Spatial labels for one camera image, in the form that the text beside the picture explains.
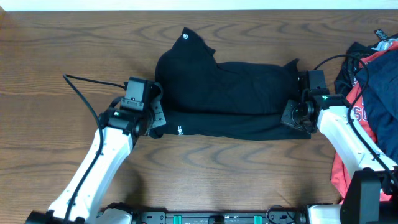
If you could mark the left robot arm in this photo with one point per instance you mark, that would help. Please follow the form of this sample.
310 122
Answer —
126 119

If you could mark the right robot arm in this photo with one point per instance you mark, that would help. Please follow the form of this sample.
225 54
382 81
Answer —
372 193

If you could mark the navy blue shirt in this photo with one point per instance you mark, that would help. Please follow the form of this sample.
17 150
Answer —
380 101

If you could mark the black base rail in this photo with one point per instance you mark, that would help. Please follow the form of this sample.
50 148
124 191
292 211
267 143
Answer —
217 218

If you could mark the red printed shirt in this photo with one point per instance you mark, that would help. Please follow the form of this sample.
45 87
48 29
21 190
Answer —
352 128

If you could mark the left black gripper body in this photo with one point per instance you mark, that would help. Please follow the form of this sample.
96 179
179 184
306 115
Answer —
158 116

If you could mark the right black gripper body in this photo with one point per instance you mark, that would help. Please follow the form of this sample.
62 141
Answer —
293 115

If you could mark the black polo shirt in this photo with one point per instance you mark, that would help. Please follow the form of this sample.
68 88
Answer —
236 100

